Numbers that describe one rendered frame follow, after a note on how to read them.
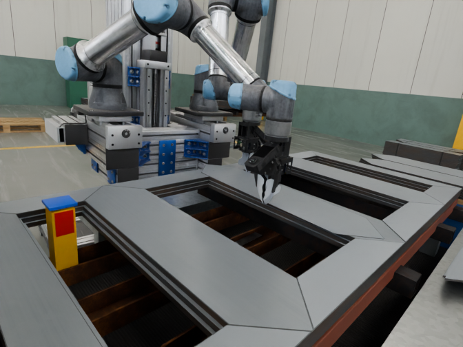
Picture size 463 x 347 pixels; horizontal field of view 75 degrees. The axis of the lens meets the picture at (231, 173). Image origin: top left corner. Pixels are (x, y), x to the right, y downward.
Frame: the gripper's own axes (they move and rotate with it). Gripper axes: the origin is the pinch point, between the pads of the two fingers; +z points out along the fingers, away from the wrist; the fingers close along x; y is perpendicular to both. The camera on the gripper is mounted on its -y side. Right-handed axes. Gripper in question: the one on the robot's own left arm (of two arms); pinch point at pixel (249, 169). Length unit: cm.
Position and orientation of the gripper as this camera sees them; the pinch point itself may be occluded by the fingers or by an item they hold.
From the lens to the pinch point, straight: 124.4
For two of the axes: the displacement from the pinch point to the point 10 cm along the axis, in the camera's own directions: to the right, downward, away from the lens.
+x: 7.0, 2.7, -6.6
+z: -0.9, 9.5, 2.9
